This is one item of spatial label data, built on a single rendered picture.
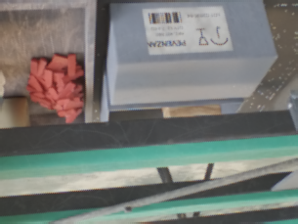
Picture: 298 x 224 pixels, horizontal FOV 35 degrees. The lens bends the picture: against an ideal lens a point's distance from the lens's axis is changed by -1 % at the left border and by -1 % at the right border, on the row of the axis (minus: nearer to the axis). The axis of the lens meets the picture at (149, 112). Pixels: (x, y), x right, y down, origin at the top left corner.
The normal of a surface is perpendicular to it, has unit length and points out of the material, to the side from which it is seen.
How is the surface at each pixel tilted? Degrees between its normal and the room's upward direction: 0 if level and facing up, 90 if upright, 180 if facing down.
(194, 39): 90
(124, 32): 90
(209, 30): 90
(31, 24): 0
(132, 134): 90
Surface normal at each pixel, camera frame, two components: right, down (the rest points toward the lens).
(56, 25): 0.12, 0.91
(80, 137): 0.13, -0.41
